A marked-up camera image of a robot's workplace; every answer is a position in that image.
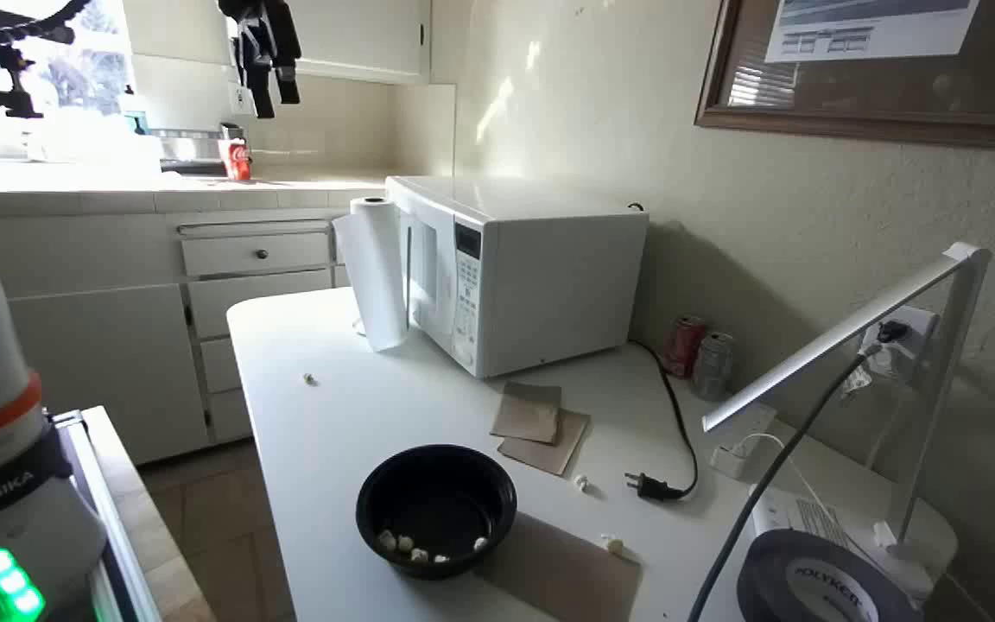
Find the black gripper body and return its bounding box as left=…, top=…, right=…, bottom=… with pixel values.
left=216, top=0, right=302, bottom=65

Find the white paper towel roll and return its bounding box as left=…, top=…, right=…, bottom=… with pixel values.
left=330, top=191, right=411, bottom=355

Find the black tape roll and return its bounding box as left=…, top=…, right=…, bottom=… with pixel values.
left=735, top=530, right=921, bottom=622

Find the white drawer cabinet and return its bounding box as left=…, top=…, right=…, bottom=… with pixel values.
left=171, top=214, right=348, bottom=448

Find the white microwave oven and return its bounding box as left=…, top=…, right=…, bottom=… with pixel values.
left=383, top=171, right=651, bottom=385

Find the small brown paper napkin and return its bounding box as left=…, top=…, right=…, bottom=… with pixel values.
left=487, top=379, right=566, bottom=448

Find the brown framed picture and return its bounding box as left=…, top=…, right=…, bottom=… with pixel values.
left=693, top=0, right=995, bottom=152

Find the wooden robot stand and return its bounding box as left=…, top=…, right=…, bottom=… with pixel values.
left=52, top=399, right=216, bottom=622

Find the black round bowl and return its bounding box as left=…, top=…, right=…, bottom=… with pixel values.
left=352, top=443, right=522, bottom=584

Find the red soda can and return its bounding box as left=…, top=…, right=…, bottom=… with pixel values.
left=662, top=318, right=710, bottom=379

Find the silver soda can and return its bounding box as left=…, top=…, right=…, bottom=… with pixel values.
left=689, top=327, right=743, bottom=399

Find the brown flat paper mat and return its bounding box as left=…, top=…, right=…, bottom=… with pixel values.
left=473, top=510, right=646, bottom=622

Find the silver desk lamp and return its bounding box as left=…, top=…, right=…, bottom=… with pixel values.
left=697, top=237, right=995, bottom=601

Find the black camera on mount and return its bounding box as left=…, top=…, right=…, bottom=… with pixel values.
left=0, top=0, right=95, bottom=121

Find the black power cord with plug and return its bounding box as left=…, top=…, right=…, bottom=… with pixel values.
left=620, top=342, right=703, bottom=503

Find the black lamp cable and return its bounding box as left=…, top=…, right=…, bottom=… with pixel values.
left=682, top=320, right=909, bottom=622

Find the white wall outlet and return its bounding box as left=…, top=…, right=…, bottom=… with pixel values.
left=855, top=305, right=939, bottom=372

